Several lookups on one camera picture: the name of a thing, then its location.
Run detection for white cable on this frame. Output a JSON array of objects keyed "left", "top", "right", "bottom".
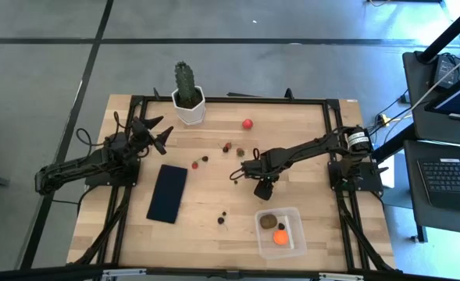
[{"left": 408, "top": 45, "right": 460, "bottom": 111}]

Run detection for black aluminium table frame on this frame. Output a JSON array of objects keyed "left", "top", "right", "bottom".
[{"left": 67, "top": 87, "right": 401, "bottom": 274}]

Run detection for black power adapter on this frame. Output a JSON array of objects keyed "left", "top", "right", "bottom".
[{"left": 433, "top": 53, "right": 460, "bottom": 90}]

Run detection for black computer keyboard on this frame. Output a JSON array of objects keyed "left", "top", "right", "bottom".
[{"left": 416, "top": 157, "right": 460, "bottom": 215}]

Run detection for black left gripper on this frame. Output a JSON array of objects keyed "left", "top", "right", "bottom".
[{"left": 126, "top": 115, "right": 175, "bottom": 158}]

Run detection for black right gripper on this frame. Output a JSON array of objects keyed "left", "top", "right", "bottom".
[{"left": 229, "top": 147, "right": 285, "bottom": 201}]

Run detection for clear plastic tupperware container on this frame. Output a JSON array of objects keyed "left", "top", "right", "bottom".
[{"left": 254, "top": 206, "right": 308, "bottom": 261}]

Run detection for orange toy fruit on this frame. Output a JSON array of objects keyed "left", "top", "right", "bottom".
[{"left": 273, "top": 229, "right": 289, "bottom": 246}]

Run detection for white plant pot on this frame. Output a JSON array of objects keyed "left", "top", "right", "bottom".
[{"left": 170, "top": 85, "right": 207, "bottom": 126}]

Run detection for brown toy kiwi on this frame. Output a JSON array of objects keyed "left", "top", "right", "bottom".
[{"left": 259, "top": 213, "right": 278, "bottom": 230}]

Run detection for black slanted beam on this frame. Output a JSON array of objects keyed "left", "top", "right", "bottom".
[{"left": 369, "top": 124, "right": 418, "bottom": 163}]

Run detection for dark blue cloth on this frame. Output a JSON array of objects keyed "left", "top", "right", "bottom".
[{"left": 146, "top": 164, "right": 189, "bottom": 225}]

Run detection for tall green cactus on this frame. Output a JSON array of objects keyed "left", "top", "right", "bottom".
[{"left": 173, "top": 60, "right": 202, "bottom": 109}]

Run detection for black diagonal pole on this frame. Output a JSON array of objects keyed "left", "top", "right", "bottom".
[{"left": 419, "top": 0, "right": 460, "bottom": 64}]

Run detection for black crossbeam silver brackets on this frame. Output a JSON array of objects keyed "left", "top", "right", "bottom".
[{"left": 0, "top": 264, "right": 460, "bottom": 281}]

